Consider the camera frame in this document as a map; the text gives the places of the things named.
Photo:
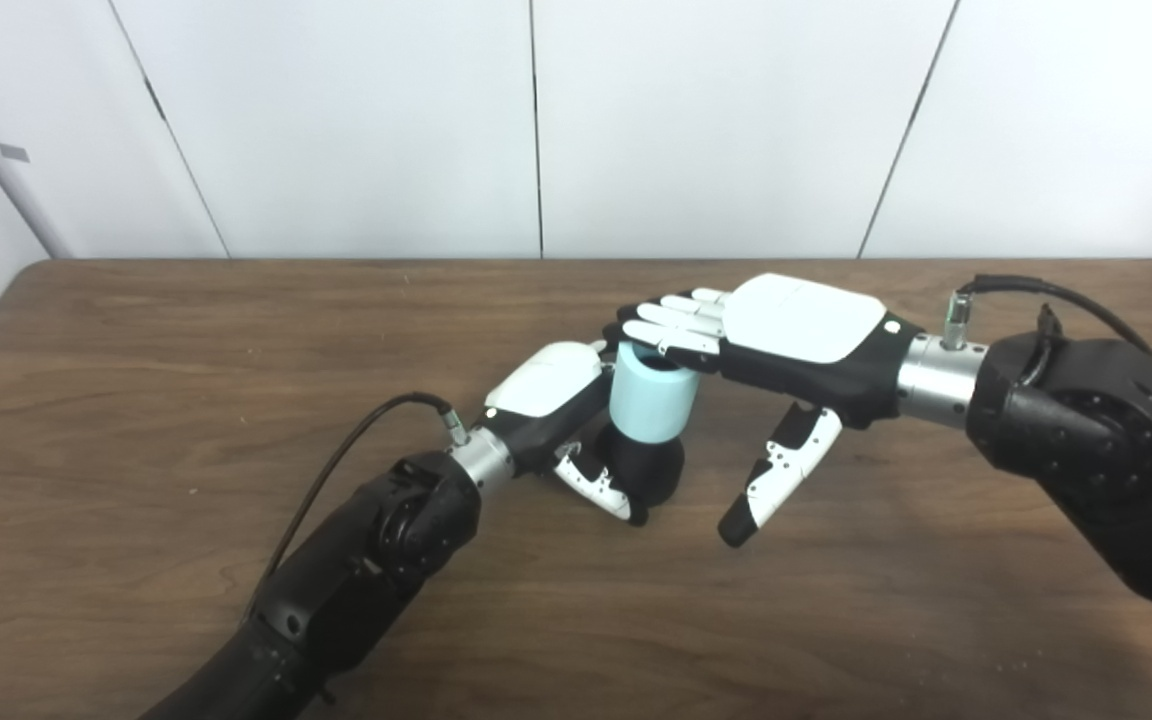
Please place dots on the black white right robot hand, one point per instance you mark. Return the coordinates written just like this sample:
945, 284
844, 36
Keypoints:
806, 330

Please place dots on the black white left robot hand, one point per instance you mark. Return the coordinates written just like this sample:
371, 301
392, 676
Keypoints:
546, 395

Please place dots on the light blue cup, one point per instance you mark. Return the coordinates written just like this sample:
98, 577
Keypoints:
646, 400

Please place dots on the black funnel-shaped nozzle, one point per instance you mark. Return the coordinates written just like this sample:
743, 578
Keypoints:
651, 465

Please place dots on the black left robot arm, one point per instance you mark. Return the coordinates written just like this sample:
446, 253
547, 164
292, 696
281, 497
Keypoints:
356, 580

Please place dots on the small grey wall label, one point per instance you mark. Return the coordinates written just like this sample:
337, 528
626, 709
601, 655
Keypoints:
13, 152

